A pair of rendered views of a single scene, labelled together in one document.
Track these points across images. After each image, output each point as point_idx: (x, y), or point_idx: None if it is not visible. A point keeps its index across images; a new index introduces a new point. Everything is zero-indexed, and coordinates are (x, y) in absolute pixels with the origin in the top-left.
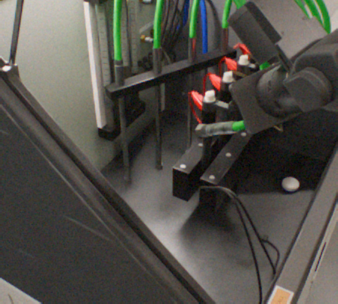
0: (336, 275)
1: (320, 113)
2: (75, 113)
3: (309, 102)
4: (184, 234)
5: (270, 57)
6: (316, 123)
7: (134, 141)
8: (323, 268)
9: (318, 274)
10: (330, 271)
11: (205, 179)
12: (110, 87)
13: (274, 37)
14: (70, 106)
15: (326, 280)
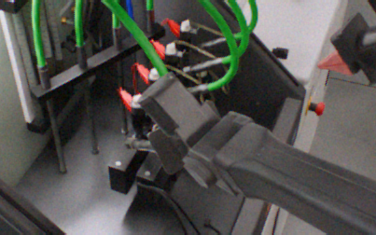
0: (307, 228)
1: (258, 83)
2: (2, 117)
3: (201, 183)
4: (126, 225)
5: (174, 134)
6: (256, 92)
7: (66, 122)
8: (292, 220)
9: (287, 228)
10: (299, 223)
11: (141, 175)
12: (36, 90)
13: (174, 122)
14: None
15: (296, 234)
